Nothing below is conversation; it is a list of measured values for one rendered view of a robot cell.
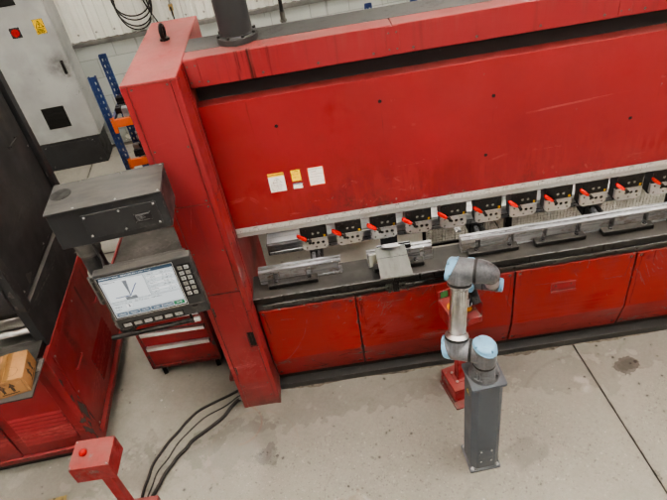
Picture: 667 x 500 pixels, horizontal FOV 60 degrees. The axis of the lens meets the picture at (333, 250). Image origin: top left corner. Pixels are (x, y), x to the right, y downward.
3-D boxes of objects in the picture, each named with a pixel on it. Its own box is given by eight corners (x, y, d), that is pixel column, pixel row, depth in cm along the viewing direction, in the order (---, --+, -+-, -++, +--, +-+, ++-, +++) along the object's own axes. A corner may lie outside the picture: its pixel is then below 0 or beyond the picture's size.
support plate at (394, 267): (381, 280, 323) (381, 279, 323) (374, 250, 344) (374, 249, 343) (413, 275, 323) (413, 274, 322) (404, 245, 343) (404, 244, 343)
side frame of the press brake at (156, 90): (244, 408, 390) (118, 86, 245) (248, 317, 456) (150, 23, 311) (281, 403, 389) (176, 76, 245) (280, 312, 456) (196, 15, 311)
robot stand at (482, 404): (500, 466, 334) (507, 383, 285) (470, 473, 333) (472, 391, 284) (489, 439, 348) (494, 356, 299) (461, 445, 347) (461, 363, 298)
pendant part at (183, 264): (120, 330, 284) (90, 277, 262) (122, 313, 293) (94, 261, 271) (210, 311, 286) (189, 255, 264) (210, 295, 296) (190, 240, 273)
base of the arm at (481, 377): (503, 382, 286) (504, 369, 280) (473, 388, 286) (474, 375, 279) (492, 358, 298) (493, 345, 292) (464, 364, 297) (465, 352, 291)
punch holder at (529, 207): (509, 218, 333) (511, 194, 323) (504, 209, 340) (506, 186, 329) (535, 213, 333) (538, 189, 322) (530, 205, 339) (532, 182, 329)
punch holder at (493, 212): (474, 223, 334) (475, 199, 323) (470, 215, 340) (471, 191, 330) (500, 219, 333) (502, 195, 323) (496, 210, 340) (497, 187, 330)
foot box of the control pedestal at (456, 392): (457, 410, 366) (457, 399, 359) (439, 381, 385) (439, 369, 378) (485, 400, 369) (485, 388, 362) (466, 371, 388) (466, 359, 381)
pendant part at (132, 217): (115, 349, 294) (39, 216, 241) (120, 315, 313) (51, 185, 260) (213, 327, 297) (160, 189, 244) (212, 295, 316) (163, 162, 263)
